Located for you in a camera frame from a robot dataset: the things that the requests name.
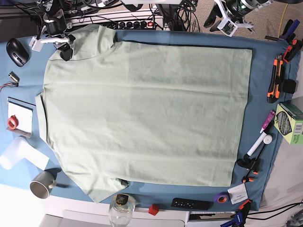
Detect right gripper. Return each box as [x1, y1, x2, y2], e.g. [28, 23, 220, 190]
[29, 20, 75, 61]

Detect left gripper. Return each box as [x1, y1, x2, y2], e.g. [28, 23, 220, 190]
[203, 0, 256, 37]

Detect light green T-shirt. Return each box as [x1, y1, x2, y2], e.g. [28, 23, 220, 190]
[35, 25, 252, 202]

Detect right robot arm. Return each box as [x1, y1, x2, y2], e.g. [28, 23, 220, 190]
[29, 0, 75, 61]

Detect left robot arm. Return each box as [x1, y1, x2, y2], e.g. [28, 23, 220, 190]
[204, 0, 273, 37]

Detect black computer mouse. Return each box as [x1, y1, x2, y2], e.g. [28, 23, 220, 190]
[6, 38, 29, 67]

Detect small battery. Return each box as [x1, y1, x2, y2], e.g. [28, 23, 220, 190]
[9, 72, 20, 83]

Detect black power strip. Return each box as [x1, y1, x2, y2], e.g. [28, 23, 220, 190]
[101, 21, 163, 30]

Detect white notepad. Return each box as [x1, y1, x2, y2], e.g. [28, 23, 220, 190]
[7, 97, 36, 138]

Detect blue orange clamp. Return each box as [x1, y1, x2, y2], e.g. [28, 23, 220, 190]
[265, 19, 303, 63]

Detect red tape roll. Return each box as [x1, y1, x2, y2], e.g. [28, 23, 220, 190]
[7, 115, 18, 130]

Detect orange black utility knife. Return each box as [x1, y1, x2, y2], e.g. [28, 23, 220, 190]
[267, 54, 285, 104]

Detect black square box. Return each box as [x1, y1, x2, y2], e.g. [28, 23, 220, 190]
[282, 79, 296, 94]

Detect purple tube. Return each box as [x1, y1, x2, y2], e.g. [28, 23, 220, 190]
[259, 110, 276, 133]

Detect blue table cloth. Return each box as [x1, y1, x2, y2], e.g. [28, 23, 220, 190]
[0, 30, 287, 210]

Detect green cardboard box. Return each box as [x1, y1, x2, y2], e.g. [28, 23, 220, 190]
[274, 101, 303, 145]

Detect grey mug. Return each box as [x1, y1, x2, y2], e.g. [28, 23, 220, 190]
[29, 171, 57, 199]

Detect white marker pen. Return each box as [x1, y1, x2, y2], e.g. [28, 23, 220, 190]
[247, 122, 274, 157]

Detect white round cap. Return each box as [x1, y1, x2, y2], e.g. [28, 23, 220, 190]
[263, 134, 273, 145]

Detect black orange clamp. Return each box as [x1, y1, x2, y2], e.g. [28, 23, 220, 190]
[236, 142, 270, 183]

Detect clear glass jar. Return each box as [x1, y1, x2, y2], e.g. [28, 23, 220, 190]
[109, 193, 136, 227]

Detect red cube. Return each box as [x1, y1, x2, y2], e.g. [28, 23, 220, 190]
[148, 204, 159, 216]

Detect white paper card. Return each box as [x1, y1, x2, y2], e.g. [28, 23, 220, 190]
[228, 183, 248, 205]

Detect purple tape roll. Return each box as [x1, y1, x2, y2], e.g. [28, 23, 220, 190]
[214, 192, 230, 204]

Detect black remote control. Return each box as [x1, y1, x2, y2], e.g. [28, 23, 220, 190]
[171, 198, 213, 210]

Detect blue black clamp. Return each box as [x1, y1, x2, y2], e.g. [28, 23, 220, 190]
[220, 200, 252, 227]

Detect coloured wires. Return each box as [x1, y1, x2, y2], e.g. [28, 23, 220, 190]
[0, 81, 19, 90]

